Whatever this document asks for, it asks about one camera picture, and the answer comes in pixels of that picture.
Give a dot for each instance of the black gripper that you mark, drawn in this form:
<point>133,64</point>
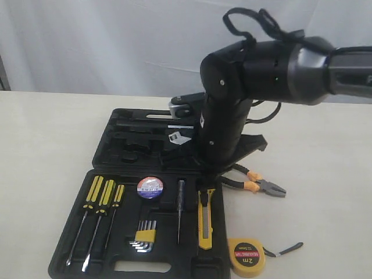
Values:
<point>219,143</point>

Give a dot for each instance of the black electrical tape roll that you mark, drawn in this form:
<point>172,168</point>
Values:
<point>150,188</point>

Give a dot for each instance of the yellow utility knife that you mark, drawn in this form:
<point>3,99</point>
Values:
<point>205,219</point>

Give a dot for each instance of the yellow measuring tape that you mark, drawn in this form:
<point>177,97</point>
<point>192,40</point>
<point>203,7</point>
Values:
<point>248,256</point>

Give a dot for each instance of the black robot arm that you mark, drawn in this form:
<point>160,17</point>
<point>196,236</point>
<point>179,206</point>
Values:
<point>236,77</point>

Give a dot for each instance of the black plastic tool case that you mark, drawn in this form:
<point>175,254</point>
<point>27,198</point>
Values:
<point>127,155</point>

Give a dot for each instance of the silver adjustable wrench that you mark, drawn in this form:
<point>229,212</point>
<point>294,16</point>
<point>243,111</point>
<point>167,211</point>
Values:
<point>176,141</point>

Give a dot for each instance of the voltage tester screwdriver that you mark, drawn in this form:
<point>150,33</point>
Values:
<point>180,205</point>

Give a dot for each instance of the small yellow black screwdriver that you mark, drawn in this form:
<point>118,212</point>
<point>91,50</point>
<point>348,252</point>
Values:
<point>116,204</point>

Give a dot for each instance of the hex key set yellow holder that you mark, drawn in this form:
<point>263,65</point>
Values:
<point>144,236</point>

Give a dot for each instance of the middle yellow black screwdriver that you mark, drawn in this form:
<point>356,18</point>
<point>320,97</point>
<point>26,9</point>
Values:
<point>102,210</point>

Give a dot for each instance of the large yellow black screwdriver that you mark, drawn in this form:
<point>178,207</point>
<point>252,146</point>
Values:
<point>88,206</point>

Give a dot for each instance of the white backdrop curtain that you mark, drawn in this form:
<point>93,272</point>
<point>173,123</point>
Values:
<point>145,48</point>

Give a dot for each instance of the pliers black orange handles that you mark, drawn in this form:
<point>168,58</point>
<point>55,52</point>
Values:
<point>255,183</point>

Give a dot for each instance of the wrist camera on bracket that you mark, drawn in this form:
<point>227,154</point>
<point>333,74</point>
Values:
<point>186,105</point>

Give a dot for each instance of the claw hammer black handle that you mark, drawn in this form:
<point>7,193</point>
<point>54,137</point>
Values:
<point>146,124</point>

